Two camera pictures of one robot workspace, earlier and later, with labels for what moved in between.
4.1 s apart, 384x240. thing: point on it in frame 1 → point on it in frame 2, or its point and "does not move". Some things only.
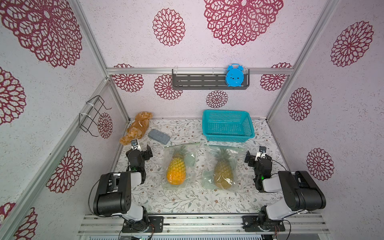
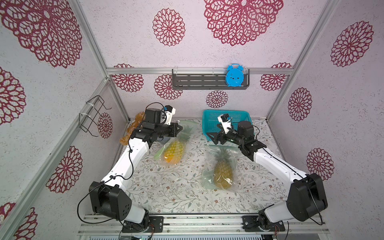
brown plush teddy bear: (138, 129) does not move
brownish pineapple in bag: (223, 170) does not move
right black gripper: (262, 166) → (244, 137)
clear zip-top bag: (179, 166) → (171, 153)
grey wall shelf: (205, 79) does not move
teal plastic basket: (228, 126) does not move
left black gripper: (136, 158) → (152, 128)
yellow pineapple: (176, 170) → (174, 152)
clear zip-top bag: (221, 168) does not move
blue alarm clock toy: (234, 76) does not move
